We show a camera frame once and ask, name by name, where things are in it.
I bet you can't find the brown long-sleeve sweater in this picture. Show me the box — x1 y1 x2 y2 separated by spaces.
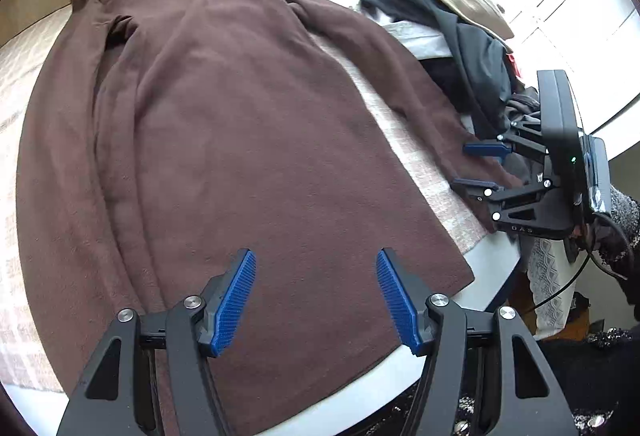
16 0 516 435

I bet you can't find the pile of mixed clothes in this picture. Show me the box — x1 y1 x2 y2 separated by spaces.
360 0 540 139

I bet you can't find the white lace cloth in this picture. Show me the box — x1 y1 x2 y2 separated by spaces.
527 238 585 340

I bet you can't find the pink white plaid cloth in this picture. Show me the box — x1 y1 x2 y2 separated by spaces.
1 6 488 393

